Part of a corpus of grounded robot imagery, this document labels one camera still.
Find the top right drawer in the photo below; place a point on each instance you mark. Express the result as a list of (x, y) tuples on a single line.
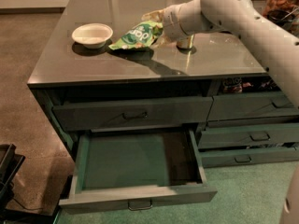
[(251, 105)]

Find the gold soda can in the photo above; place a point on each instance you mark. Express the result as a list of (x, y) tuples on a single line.
[(186, 43)]

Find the open middle left drawer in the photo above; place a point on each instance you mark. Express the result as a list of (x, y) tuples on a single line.
[(137, 171)]

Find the glass jar of snacks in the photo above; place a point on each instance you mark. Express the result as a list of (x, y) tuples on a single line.
[(291, 6)]

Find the top left drawer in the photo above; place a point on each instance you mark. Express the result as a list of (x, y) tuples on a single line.
[(132, 113)]

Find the green rice chip bag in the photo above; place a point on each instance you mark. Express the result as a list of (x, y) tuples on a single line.
[(141, 36)]

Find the dark green drawer cabinet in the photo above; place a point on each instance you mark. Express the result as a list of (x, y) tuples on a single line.
[(68, 73)]

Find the snack bags in right drawer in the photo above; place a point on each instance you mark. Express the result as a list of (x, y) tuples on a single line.
[(248, 84)]

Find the white paper bowl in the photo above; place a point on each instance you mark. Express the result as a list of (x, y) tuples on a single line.
[(92, 35)]

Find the middle right drawer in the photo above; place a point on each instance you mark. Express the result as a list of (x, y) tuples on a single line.
[(253, 135)]

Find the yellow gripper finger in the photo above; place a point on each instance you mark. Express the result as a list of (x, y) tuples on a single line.
[(157, 16)]

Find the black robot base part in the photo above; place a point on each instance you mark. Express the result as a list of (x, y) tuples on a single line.
[(10, 163)]

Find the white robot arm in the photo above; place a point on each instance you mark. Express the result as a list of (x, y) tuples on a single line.
[(275, 49)]

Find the black cup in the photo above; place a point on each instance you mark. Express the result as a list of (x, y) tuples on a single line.
[(281, 18)]

